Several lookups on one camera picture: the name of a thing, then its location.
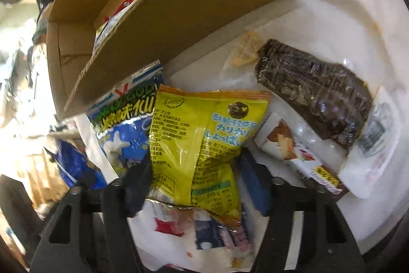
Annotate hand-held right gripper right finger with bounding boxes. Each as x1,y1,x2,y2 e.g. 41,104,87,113
238,148,365,273

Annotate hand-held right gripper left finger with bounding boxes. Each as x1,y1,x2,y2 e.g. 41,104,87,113
30,158,153,273

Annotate white brown biscuit packet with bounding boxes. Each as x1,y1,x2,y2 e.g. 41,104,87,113
254,111,350,197

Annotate dark blue snack bag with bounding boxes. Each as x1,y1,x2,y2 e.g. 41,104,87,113
45,139,107,190

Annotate blue pink snack packet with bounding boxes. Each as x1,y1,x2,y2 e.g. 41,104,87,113
193,209,251,251

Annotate blue white snack bag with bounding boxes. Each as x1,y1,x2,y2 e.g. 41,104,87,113
88,60,165,187

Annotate yellow snack bag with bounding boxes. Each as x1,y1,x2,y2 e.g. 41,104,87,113
147,84,272,229

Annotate dark brown snack packet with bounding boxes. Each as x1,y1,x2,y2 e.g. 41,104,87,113
256,39,374,150

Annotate cardboard box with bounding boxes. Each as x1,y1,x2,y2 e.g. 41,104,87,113
46,0,307,120

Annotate red white snack packet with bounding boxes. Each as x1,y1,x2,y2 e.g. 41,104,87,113
152,203,192,237

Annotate white plastic packet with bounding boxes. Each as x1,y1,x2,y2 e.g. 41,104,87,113
339,88,400,198

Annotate small orange clear packet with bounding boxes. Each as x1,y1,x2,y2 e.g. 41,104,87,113
228,30,261,67

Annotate white red yellow packet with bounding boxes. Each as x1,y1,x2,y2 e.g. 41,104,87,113
93,0,138,51

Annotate white printed blanket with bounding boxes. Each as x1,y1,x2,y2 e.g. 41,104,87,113
73,0,398,273

